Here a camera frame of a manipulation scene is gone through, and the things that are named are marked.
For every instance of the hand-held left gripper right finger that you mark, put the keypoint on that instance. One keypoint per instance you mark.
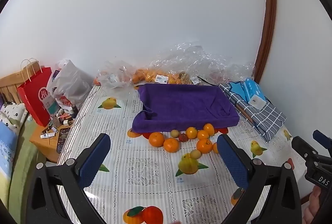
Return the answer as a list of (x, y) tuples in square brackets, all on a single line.
[(232, 161)]

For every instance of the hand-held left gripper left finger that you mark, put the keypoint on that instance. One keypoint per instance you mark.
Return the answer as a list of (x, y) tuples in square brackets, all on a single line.
[(94, 160)]

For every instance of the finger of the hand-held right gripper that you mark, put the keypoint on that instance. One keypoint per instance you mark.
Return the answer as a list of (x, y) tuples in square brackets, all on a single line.
[(304, 148), (323, 142)]

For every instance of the large orange tomato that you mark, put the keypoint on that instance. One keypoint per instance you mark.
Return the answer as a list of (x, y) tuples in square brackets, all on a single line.
[(204, 145)]

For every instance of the small yellow fruit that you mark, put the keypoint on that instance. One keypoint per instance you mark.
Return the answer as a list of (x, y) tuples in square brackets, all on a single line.
[(175, 133), (195, 154)]

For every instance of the purple towel-lined tray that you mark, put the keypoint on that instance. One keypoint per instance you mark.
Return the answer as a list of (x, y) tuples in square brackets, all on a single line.
[(181, 104)]

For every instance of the person's right hand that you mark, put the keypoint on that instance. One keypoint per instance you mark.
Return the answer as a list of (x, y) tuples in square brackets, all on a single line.
[(312, 205)]

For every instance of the black smartphone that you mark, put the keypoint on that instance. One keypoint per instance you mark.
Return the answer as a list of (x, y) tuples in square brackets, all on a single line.
[(62, 139)]

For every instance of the grey checked cloth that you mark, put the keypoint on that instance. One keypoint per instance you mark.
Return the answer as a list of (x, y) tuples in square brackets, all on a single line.
[(262, 117)]

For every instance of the pile of small cosmetic items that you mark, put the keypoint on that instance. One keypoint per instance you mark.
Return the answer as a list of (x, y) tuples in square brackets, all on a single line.
[(64, 116)]

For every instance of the white tube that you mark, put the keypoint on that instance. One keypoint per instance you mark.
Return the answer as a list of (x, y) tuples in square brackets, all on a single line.
[(48, 134)]

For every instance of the small red fruit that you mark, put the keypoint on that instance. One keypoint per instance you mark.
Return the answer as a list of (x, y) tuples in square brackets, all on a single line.
[(183, 137)]

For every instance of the wooden nightstand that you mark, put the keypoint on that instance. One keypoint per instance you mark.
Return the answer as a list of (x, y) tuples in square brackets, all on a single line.
[(41, 144)]

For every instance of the fruit-printed tablecloth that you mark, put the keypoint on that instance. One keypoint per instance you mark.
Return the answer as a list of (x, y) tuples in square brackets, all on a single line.
[(155, 182)]

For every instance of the green bed sheet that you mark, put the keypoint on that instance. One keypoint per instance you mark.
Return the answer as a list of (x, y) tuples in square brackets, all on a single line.
[(23, 153)]

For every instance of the blue tissue box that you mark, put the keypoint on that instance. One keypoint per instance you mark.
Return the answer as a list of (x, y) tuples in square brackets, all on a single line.
[(255, 92)]

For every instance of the white plastic bag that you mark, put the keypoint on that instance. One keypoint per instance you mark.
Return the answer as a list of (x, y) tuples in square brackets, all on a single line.
[(70, 81)]

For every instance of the small clear plastic bag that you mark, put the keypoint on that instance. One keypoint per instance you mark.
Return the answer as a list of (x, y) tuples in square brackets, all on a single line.
[(114, 76)]

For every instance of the red paper bag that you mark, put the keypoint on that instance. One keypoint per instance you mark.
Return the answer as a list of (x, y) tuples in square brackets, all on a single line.
[(36, 94)]

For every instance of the blue printed blanket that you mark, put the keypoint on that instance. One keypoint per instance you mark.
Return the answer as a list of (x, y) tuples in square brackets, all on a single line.
[(5, 151)]

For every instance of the purple bag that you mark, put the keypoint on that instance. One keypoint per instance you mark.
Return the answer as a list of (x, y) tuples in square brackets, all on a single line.
[(56, 75)]

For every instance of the white floral pillow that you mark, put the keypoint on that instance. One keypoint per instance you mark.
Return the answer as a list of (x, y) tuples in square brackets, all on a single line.
[(11, 112)]

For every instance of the bag of mandarin oranges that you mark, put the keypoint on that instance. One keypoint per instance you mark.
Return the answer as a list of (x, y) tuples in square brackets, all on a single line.
[(147, 76)]

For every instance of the large crumpled clear plastic bag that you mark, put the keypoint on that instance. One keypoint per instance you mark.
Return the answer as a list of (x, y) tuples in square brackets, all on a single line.
[(197, 57)]

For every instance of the wooden headboard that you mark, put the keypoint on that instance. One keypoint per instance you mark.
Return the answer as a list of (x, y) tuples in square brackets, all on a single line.
[(10, 83)]

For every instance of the brown wooden door frame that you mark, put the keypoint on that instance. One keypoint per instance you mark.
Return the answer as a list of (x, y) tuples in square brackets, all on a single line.
[(268, 18)]

